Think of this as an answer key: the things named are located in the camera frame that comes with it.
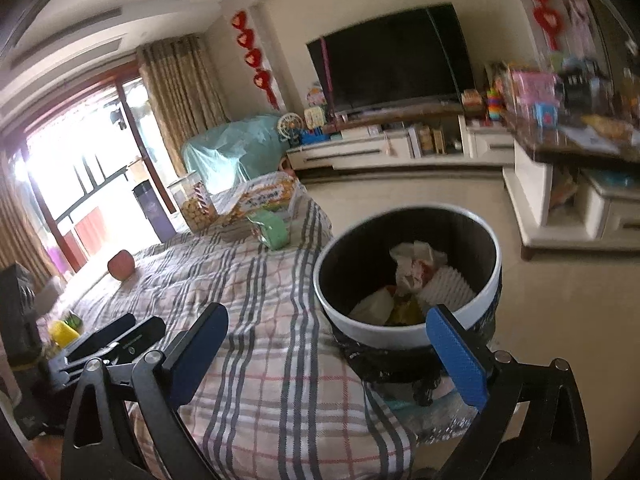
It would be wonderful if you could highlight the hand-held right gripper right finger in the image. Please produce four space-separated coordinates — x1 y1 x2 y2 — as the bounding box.
425 304 593 480

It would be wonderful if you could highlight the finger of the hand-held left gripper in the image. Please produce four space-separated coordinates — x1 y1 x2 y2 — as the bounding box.
75 318 167 369
66 312 138 357

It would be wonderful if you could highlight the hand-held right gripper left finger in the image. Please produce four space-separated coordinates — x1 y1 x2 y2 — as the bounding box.
60 302 230 480

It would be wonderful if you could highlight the gold foil wrapper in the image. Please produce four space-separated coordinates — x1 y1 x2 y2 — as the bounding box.
385 285 426 327

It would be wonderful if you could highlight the white pleated paper liner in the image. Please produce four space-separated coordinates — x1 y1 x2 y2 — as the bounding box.
420 266 478 306

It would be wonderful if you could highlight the white tissue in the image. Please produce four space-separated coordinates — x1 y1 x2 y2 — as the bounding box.
390 241 448 301

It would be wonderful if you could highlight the white rimmed black bin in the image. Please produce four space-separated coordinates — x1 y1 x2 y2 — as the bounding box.
313 204 502 356

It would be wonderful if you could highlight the yellow plastic toy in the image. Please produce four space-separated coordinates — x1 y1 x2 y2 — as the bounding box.
48 321 81 348

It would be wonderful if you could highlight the red apple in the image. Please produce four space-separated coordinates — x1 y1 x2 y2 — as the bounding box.
106 251 136 282

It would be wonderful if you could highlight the plaid tablecloth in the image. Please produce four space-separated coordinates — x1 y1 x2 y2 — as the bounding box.
30 195 418 480

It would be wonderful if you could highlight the black plastic bag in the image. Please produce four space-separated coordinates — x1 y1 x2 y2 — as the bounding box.
330 325 481 441

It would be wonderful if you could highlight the beige patterned curtain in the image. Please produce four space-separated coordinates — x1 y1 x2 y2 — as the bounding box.
136 34 228 181
0 160 56 281

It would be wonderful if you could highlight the purple water bottle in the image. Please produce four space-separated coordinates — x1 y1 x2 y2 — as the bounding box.
132 180 177 243

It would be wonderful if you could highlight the green tissue box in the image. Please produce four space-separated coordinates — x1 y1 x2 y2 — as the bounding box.
247 209 291 252

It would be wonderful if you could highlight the clear cookie jar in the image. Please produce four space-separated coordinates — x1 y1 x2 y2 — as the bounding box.
167 170 219 233

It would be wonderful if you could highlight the orange flat box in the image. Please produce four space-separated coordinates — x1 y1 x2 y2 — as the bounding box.
220 172 307 228

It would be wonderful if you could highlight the white side cabinet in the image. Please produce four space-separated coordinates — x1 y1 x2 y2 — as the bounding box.
502 110 640 261

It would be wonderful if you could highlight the teal covered armchair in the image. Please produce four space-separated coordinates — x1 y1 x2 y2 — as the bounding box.
181 114 291 193

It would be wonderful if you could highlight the white tv cabinet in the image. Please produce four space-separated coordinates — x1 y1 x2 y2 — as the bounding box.
286 105 516 173

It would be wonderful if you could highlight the ferris wheel toy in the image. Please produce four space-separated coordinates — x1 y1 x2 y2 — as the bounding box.
277 112 304 148

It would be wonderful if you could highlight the pink toy house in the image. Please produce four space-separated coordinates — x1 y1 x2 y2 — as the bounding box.
305 82 328 128

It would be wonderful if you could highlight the pink toy box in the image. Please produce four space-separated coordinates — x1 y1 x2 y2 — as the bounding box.
510 71 558 113

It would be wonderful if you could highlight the black television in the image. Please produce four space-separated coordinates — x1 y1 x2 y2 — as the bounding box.
306 4 476 113

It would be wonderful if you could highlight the wooden balcony door frame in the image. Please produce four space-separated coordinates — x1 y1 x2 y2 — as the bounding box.
0 62 171 281

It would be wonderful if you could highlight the red heart string decoration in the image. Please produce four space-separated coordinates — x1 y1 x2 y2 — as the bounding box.
517 0 566 51
231 9 281 111

